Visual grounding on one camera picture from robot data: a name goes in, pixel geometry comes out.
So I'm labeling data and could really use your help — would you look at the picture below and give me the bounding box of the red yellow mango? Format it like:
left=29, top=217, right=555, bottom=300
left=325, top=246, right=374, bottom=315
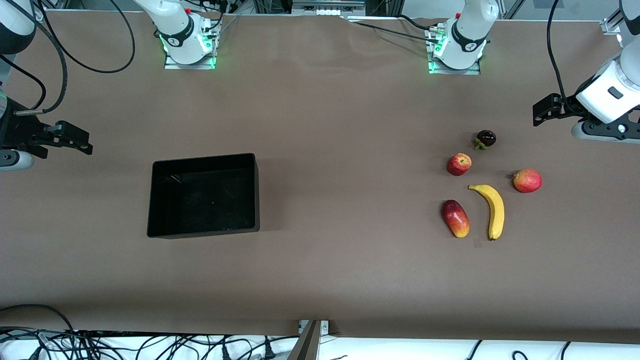
left=441, top=199, right=471, bottom=239

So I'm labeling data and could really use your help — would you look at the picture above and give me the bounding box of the small red apple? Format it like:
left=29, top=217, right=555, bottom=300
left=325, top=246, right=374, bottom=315
left=446, top=153, right=473, bottom=177

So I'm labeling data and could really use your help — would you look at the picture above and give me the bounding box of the dark purple mangosteen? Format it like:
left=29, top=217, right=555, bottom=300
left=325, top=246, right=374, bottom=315
left=473, top=129, right=498, bottom=151

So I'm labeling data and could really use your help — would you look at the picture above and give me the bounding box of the silver aluminium frame profile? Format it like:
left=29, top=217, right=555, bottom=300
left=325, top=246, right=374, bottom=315
left=601, top=17, right=627, bottom=36

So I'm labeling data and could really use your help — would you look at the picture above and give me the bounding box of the black plastic box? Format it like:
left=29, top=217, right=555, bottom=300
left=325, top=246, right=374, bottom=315
left=146, top=153, right=261, bottom=239

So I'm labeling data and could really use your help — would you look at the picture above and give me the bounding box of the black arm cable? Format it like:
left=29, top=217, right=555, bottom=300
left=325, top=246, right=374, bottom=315
left=14, top=0, right=69, bottom=116
left=547, top=0, right=571, bottom=103
left=37, top=0, right=136, bottom=75
left=0, top=53, right=47, bottom=112

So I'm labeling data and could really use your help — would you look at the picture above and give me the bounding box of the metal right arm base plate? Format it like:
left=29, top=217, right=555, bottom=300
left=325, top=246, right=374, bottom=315
left=163, top=20, right=217, bottom=70

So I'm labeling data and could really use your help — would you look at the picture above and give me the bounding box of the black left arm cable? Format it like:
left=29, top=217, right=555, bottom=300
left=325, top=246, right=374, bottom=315
left=547, top=0, right=571, bottom=103

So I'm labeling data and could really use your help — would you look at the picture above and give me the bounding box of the black base cable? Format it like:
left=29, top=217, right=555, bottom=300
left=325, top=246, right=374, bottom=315
left=356, top=21, right=442, bottom=45
left=397, top=14, right=438, bottom=31

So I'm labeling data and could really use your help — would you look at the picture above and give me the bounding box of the large red apple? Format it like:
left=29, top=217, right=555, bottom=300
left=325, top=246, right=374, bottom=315
left=512, top=168, right=543, bottom=194

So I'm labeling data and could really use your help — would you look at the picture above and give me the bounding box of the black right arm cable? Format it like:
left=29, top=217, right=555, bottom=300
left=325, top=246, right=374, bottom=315
left=37, top=0, right=136, bottom=75
left=0, top=53, right=47, bottom=112
left=14, top=0, right=69, bottom=116

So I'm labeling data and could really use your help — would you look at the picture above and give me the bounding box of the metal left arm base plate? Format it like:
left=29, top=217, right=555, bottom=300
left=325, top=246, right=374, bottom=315
left=427, top=26, right=482, bottom=76

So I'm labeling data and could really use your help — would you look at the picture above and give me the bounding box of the grey metal bracket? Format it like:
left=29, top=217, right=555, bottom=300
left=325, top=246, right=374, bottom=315
left=298, top=319, right=330, bottom=336

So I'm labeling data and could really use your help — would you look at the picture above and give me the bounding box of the dark metal beam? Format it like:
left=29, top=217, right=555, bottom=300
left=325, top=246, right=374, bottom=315
left=286, top=320, right=322, bottom=360

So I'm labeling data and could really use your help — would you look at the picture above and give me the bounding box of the grey power strip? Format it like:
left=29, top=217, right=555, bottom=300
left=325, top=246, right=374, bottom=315
left=292, top=0, right=367, bottom=16

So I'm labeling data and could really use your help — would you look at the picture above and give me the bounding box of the yellow banana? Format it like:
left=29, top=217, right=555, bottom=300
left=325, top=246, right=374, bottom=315
left=468, top=184, right=506, bottom=241

